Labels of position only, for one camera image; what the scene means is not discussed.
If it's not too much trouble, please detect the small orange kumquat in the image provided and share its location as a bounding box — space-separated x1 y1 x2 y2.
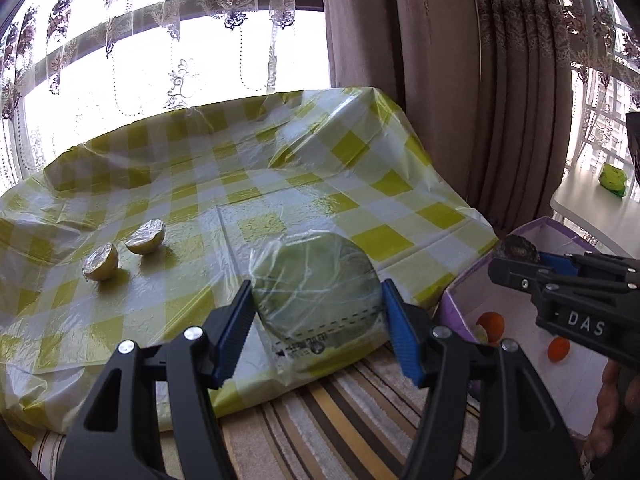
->
547 336 570 363

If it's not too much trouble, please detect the small green fruit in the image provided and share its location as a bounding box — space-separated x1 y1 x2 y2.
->
471 324 488 344

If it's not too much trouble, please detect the yellow checkered plastic tablecloth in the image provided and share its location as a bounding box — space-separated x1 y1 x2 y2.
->
1 88 491 444

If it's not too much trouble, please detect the green cabbage half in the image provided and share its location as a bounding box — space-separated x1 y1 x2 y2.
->
248 231 383 361

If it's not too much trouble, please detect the dark dried date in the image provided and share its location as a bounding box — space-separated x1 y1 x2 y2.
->
494 234 540 263

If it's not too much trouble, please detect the green object on table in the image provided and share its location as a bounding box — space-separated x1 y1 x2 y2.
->
599 162 627 197

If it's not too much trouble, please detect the orange fruit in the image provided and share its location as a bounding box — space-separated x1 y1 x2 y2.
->
475 311 506 344

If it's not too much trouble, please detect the white side table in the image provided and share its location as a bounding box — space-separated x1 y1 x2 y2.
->
550 166 640 259

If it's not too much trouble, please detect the purple storage box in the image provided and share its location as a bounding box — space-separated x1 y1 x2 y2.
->
436 217 606 436

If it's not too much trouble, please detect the person's right hand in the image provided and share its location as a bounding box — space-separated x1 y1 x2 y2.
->
584 360 639 462

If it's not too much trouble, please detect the floral sheer curtain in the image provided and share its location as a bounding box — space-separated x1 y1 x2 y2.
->
1 0 330 188

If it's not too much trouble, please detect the brown drape curtain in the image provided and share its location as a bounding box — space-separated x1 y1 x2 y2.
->
323 0 572 234

